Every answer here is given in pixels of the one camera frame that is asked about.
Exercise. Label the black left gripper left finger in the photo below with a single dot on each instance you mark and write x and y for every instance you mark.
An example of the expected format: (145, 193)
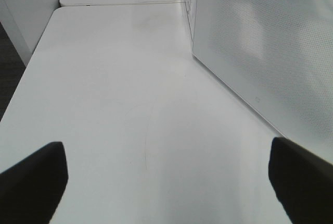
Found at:
(32, 188)

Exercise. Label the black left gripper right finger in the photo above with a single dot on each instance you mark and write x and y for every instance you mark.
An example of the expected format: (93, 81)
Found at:
(302, 182)

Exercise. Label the white microwave door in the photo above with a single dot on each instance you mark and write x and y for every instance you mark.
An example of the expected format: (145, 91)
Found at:
(277, 56)

